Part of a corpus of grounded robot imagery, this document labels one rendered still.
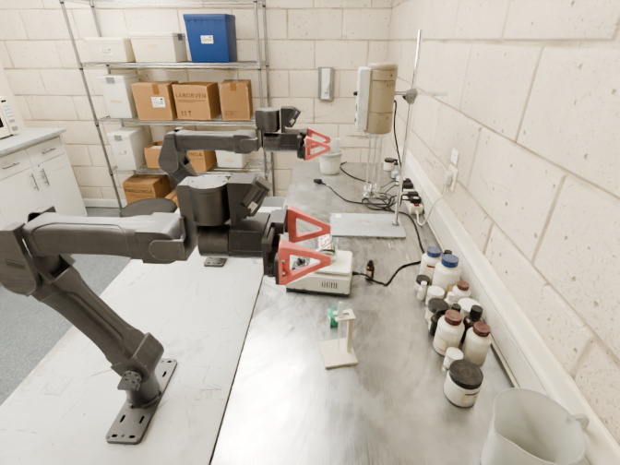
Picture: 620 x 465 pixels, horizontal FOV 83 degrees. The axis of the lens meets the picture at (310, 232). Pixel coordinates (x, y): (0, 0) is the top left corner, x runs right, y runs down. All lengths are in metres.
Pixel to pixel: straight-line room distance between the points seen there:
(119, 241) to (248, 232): 0.20
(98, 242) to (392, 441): 0.64
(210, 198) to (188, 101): 2.72
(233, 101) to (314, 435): 2.68
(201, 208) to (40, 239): 0.27
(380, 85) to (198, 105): 2.14
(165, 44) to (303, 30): 1.09
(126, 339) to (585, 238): 0.88
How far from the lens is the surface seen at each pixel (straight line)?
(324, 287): 1.07
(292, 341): 0.95
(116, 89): 3.47
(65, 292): 0.74
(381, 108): 1.28
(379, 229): 1.45
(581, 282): 0.83
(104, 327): 0.76
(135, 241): 0.59
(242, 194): 0.51
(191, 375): 0.92
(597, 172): 0.81
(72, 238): 0.65
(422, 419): 0.85
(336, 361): 0.90
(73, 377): 1.03
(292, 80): 3.36
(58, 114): 4.24
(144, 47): 3.25
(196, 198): 0.53
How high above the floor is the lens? 1.58
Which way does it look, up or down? 29 degrees down
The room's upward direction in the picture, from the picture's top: straight up
